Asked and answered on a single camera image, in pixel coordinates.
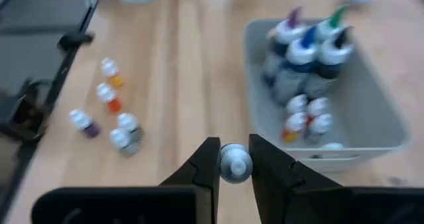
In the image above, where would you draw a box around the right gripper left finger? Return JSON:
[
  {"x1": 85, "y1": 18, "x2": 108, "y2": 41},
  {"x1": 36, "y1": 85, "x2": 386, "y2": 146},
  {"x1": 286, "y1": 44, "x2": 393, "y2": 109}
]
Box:
[{"x1": 31, "y1": 137, "x2": 222, "y2": 224}]

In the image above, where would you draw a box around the small yellow-label coloring bottle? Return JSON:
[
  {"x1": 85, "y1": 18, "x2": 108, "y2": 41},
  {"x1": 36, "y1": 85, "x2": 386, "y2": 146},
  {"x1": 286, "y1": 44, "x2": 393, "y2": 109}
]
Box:
[
  {"x1": 100, "y1": 57, "x2": 126, "y2": 89},
  {"x1": 280, "y1": 113, "x2": 307, "y2": 144}
]

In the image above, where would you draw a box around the small green coloring bottle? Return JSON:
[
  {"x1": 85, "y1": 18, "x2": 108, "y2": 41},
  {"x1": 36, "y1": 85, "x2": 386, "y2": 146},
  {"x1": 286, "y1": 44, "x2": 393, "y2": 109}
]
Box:
[{"x1": 109, "y1": 128, "x2": 142, "y2": 157}]

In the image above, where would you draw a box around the large black-tipped coloring bottle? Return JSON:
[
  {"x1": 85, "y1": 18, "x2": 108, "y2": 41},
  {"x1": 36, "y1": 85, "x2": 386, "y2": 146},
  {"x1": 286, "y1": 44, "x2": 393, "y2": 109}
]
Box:
[{"x1": 303, "y1": 25, "x2": 355, "y2": 99}]

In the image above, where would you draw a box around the small purple-label coloring bottle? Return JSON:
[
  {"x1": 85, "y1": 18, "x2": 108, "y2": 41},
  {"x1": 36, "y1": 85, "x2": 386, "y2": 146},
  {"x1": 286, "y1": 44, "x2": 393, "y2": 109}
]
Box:
[{"x1": 218, "y1": 142, "x2": 254, "y2": 184}]

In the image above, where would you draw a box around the small red-brown coloring bottle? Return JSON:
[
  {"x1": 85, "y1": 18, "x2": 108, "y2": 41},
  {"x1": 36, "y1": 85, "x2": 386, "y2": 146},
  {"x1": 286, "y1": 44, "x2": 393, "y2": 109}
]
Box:
[{"x1": 306, "y1": 97, "x2": 331, "y2": 124}]

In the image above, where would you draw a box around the black aluminium rig frame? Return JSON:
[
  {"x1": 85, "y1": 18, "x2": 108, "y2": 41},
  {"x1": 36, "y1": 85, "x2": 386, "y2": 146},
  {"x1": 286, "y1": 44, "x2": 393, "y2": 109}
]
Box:
[{"x1": 0, "y1": 0, "x2": 107, "y2": 224}]

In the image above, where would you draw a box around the black table-level camera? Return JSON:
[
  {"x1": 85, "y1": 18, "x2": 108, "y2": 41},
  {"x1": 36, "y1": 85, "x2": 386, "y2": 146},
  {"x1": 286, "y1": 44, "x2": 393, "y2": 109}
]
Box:
[{"x1": 0, "y1": 80, "x2": 54, "y2": 144}]

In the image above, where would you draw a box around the large green-tipped coloring bottle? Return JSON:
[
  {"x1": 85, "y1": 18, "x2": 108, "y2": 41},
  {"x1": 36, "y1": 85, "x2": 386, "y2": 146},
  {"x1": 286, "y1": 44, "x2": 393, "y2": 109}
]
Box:
[{"x1": 313, "y1": 4, "x2": 349, "y2": 42}]

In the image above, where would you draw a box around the small orange coloring bottle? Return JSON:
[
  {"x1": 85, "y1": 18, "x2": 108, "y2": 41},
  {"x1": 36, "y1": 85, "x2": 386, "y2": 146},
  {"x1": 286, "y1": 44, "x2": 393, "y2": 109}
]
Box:
[{"x1": 95, "y1": 82, "x2": 123, "y2": 114}]

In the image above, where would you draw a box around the small dark coloring bottle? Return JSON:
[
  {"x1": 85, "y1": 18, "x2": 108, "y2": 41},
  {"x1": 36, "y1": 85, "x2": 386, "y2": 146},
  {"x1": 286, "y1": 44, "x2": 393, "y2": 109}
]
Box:
[
  {"x1": 116, "y1": 112, "x2": 144, "y2": 142},
  {"x1": 68, "y1": 109, "x2": 101, "y2": 139},
  {"x1": 306, "y1": 113, "x2": 333, "y2": 142}
]

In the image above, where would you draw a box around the black table clamp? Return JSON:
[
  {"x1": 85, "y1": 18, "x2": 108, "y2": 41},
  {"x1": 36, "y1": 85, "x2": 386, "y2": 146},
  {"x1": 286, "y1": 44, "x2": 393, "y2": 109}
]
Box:
[{"x1": 56, "y1": 30, "x2": 96, "y2": 52}]

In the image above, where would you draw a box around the large purple-tipped coloring bottle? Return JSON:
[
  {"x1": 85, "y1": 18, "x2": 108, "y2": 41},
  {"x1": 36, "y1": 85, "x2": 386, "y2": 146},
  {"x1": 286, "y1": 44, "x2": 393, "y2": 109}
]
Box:
[{"x1": 262, "y1": 5, "x2": 309, "y2": 87}]

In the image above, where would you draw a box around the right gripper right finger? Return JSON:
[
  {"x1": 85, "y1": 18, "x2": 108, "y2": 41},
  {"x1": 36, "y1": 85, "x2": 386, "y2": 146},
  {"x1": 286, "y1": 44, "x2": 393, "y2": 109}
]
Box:
[{"x1": 248, "y1": 133, "x2": 424, "y2": 224}]

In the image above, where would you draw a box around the grey plastic bin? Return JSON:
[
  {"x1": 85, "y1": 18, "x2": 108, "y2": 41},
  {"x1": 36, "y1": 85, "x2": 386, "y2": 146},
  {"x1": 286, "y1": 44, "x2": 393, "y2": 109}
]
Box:
[{"x1": 243, "y1": 17, "x2": 411, "y2": 174}]

